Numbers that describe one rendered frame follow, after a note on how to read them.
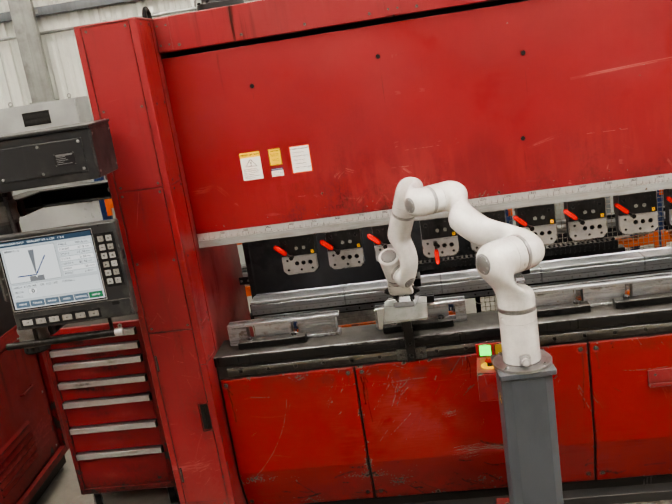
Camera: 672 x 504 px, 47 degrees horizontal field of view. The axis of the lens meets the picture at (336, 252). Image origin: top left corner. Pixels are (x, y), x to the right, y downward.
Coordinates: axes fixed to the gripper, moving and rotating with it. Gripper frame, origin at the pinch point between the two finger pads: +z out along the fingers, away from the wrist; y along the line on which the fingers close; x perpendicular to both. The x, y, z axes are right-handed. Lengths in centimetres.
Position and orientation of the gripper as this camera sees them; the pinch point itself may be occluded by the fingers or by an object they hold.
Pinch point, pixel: (404, 297)
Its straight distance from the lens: 325.0
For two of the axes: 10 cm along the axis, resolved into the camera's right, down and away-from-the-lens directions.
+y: -9.6, 0.8, 2.8
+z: 2.7, 5.6, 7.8
